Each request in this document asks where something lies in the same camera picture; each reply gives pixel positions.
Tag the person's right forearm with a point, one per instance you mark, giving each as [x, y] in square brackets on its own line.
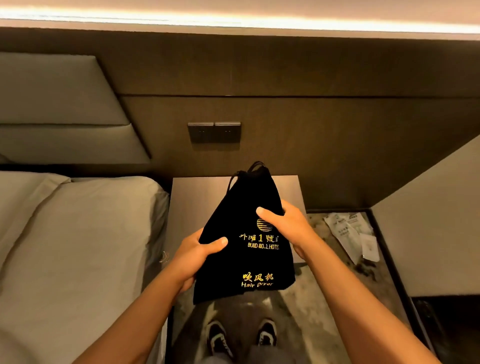
[360, 303]

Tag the grey nightstand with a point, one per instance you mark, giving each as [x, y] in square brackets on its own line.
[195, 213]

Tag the person's right hand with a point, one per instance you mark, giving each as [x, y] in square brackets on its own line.
[290, 225]

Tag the person's left hand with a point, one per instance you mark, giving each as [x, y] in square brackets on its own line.
[189, 258]

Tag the dark wall switch panel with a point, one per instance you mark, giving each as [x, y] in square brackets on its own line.
[214, 132]

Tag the person's shoe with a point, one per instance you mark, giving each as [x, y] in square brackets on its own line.
[218, 338]
[267, 333]

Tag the grey padded headboard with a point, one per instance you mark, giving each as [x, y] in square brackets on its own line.
[63, 112]

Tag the person's right thumb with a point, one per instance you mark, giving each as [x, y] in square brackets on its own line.
[268, 215]

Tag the ceiling light strip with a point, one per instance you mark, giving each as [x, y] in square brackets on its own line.
[240, 21]

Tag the white plastic wrapper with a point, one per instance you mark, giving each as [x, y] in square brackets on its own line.
[347, 232]

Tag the small white paper packet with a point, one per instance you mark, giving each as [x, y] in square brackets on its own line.
[370, 248]

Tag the bed with grey sheet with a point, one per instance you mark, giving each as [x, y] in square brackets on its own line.
[71, 262]

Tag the person's right shoe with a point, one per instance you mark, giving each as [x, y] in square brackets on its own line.
[267, 333]

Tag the person's left thumb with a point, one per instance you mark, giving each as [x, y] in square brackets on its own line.
[214, 246]

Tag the person's left forearm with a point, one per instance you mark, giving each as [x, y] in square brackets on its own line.
[127, 322]

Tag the grey pillow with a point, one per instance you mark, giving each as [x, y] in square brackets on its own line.
[22, 202]

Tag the person's left shoe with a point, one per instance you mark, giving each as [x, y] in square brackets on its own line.
[218, 338]

